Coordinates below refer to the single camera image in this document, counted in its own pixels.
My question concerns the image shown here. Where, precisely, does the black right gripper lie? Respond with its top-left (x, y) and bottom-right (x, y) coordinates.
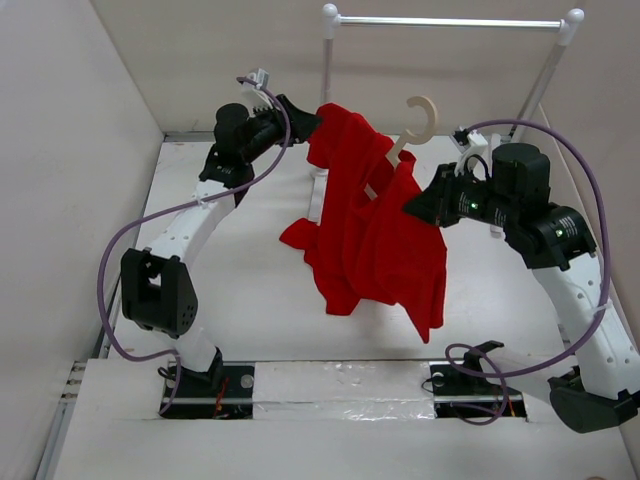
top-left (402, 161), bottom-right (519, 228)

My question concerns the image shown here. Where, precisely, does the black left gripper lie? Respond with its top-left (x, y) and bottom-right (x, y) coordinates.
top-left (241, 95), bottom-right (321, 164)

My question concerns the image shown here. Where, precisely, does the beige wooden hanger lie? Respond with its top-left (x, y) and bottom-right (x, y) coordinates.
top-left (365, 96), bottom-right (439, 178)

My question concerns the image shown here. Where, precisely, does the red t shirt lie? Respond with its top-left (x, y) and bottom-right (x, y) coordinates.
top-left (280, 103), bottom-right (447, 343)

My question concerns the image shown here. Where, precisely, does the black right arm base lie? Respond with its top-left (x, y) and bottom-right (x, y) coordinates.
top-left (421, 340), bottom-right (527, 426)

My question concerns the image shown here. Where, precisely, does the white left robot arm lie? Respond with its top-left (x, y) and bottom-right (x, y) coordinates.
top-left (121, 94), bottom-right (322, 397)

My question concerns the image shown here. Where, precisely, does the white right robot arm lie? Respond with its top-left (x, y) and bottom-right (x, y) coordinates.
top-left (404, 143), bottom-right (639, 434)

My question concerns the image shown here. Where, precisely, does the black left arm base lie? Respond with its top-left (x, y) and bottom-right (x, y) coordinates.
top-left (158, 362), bottom-right (255, 420)

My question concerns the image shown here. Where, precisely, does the white clothes rack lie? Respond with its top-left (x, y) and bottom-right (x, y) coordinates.
top-left (305, 2), bottom-right (585, 239)

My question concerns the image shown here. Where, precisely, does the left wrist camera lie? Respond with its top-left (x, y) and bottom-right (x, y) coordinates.
top-left (237, 68), bottom-right (273, 112)

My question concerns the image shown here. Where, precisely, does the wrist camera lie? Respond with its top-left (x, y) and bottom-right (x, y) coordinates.
top-left (237, 68), bottom-right (273, 112)
top-left (450, 129), bottom-right (489, 176)

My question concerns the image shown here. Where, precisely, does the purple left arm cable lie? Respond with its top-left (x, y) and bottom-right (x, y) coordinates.
top-left (95, 74), bottom-right (292, 416)

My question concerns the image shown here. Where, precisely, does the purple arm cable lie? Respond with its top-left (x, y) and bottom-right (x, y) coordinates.
top-left (95, 74), bottom-right (292, 416)
top-left (444, 118), bottom-right (612, 425)

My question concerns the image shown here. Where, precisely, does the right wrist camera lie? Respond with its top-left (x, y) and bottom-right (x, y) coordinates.
top-left (450, 129), bottom-right (489, 176)

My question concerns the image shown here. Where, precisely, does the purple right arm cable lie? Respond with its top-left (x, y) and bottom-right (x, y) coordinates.
top-left (444, 118), bottom-right (612, 425)

